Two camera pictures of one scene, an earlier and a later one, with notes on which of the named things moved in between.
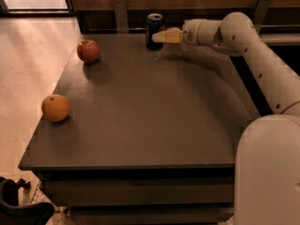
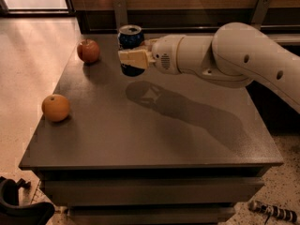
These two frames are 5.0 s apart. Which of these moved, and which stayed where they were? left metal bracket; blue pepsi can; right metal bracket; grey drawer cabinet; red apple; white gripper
Moved: white gripper; blue pepsi can
Stayed: red apple; right metal bracket; left metal bracket; grey drawer cabinet
